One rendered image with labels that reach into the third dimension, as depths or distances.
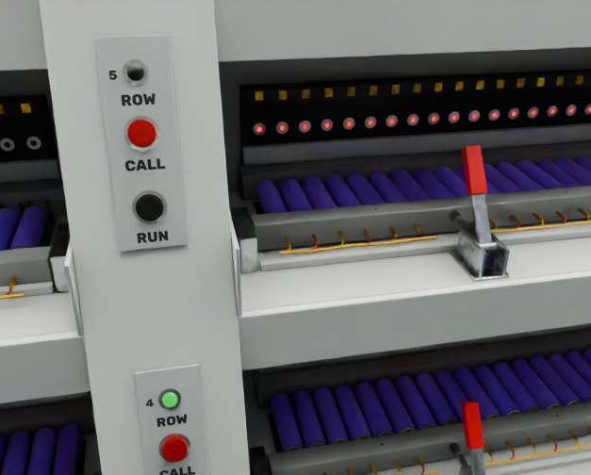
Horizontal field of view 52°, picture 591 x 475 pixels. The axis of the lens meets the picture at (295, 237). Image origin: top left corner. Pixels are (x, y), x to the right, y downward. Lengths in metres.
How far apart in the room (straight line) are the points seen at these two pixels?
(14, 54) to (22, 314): 0.16
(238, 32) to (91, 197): 0.13
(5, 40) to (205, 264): 0.17
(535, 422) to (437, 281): 0.20
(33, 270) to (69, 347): 0.07
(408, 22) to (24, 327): 0.30
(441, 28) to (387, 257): 0.16
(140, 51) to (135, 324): 0.16
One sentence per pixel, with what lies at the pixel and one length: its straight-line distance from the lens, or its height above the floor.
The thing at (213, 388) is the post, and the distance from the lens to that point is 0.41.
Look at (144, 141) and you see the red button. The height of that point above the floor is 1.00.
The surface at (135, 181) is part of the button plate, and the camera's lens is 0.37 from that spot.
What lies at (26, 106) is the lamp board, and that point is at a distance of 0.54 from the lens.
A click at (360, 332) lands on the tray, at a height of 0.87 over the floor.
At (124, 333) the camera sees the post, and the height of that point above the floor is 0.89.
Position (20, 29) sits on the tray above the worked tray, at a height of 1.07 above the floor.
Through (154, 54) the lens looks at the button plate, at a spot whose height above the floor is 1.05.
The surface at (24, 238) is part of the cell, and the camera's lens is 0.47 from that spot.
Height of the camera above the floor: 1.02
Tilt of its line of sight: 12 degrees down
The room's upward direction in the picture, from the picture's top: 3 degrees counter-clockwise
